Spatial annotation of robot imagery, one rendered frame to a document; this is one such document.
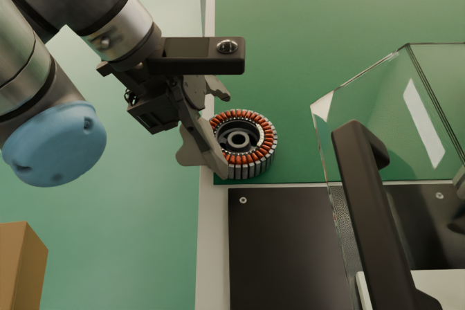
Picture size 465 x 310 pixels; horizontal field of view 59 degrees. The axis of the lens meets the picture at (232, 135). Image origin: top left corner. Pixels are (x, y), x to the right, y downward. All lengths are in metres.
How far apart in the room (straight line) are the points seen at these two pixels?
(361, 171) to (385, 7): 0.78
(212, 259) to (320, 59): 0.43
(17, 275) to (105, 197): 1.05
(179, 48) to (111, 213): 1.05
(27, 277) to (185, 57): 0.30
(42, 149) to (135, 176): 1.23
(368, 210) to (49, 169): 0.23
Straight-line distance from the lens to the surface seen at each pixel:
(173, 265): 1.35
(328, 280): 0.50
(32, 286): 0.53
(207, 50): 0.48
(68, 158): 0.34
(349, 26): 0.89
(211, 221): 0.55
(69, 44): 2.22
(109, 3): 0.44
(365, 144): 0.23
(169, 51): 0.49
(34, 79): 0.31
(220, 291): 0.51
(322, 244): 0.52
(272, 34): 0.84
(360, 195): 0.21
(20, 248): 0.51
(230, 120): 0.61
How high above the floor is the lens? 1.23
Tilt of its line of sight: 49 degrees down
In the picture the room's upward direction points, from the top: straight up
